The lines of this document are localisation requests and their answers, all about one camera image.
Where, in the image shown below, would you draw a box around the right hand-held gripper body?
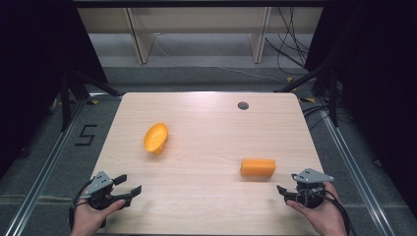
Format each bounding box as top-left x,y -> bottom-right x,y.
287,167 -> 335,209

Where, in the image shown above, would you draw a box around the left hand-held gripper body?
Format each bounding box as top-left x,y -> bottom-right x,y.
79,170 -> 133,211

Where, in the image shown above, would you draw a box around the orange rectangular block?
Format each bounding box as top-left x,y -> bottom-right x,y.
239,158 -> 277,179

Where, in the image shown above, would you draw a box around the orange plastic bowl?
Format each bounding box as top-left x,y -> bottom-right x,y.
143,122 -> 170,156

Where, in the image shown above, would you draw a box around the person's left hand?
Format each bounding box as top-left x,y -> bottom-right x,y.
70,199 -> 127,236

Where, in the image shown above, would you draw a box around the person's right hand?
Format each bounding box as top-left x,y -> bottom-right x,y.
285,182 -> 349,236

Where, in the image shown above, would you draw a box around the black metal stand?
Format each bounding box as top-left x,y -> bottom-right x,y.
59,68 -> 121,133
274,60 -> 340,128

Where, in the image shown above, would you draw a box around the black curtain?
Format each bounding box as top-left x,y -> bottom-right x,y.
0,0 -> 109,180
304,0 -> 417,217

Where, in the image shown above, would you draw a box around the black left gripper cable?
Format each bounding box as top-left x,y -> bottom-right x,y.
68,178 -> 96,231

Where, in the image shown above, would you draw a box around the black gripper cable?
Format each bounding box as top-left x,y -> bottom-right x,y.
68,178 -> 96,231
323,189 -> 358,236

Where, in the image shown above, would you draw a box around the aluminium floor rail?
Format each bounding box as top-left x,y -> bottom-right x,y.
2,92 -> 124,236
313,97 -> 396,236

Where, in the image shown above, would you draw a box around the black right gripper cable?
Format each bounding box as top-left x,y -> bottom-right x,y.
323,189 -> 358,236

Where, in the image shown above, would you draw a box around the black floor cables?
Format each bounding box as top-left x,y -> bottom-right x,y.
302,103 -> 330,131

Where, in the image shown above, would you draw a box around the bundle of black cables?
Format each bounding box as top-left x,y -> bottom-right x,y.
264,6 -> 312,77

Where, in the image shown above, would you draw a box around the white desk frame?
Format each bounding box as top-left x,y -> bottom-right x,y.
76,6 -> 325,66

